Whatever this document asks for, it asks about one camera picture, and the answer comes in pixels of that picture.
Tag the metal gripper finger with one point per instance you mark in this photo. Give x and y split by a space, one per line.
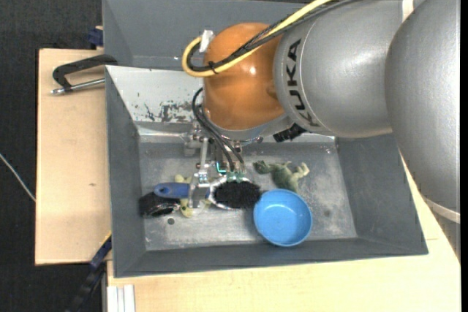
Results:
199 196
202 177

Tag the pale yellow toy figure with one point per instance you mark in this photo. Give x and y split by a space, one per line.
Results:
187 212

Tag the green toy dinosaur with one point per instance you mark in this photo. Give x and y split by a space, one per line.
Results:
283 174

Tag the blue plastic bowl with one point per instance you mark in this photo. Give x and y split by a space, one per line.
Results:
282 218

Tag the grey metal bin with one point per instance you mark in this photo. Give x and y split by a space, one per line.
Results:
329 193

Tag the pale wood board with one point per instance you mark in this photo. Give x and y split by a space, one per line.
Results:
69 157

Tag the black cylinder on white bracket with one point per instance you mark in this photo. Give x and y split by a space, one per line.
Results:
287 135

